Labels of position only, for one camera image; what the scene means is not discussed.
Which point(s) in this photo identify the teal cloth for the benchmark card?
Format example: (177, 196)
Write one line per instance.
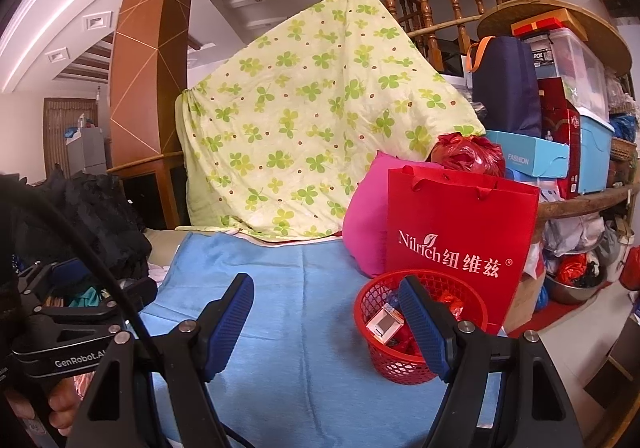
(85, 299)

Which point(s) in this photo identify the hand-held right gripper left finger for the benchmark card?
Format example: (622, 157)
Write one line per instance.
(227, 323)

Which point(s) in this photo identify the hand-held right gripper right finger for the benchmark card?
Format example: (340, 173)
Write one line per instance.
(425, 323)

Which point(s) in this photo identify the metal basin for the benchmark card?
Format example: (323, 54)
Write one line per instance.
(570, 290)

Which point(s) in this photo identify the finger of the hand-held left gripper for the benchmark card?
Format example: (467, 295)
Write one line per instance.
(142, 290)
(65, 269)

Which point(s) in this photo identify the blue plastic storage bin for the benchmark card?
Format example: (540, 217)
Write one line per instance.
(595, 152)

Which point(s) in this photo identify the pink pillow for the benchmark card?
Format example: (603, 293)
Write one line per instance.
(367, 223)

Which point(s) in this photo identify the light blue cardboard box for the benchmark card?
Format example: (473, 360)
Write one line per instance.
(530, 155)

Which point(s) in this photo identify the round woven tray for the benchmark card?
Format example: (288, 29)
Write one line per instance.
(607, 27)

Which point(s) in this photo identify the light blue blanket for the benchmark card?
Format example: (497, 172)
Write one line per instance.
(300, 303)

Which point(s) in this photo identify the grey refrigerator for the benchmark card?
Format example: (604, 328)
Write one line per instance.
(87, 150)

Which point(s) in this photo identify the small orange white box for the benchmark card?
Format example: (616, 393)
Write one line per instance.
(385, 322)

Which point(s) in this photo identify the clover print blanket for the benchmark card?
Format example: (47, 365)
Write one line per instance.
(310, 117)

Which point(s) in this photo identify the dark red gift box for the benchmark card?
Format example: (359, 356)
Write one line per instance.
(562, 127)

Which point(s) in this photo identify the red paper bag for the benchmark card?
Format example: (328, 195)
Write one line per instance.
(460, 218)

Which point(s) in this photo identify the brown wooden pillar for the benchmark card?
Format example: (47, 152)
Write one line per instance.
(150, 52)

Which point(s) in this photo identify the person's left hand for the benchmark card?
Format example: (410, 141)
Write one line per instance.
(64, 403)

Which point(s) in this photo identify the red mesh plastic basket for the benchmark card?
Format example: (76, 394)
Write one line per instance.
(380, 363)

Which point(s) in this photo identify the black fluffy garment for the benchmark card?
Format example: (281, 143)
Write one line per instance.
(95, 218)

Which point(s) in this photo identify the red-orange wad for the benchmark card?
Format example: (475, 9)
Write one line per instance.
(451, 304)

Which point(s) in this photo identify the large red plastic bag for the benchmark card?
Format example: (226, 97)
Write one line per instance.
(470, 152)

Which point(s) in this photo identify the clear plastic storage box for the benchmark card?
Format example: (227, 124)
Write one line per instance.
(575, 67)

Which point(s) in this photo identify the wooden cabinet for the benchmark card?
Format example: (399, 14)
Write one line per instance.
(150, 193)

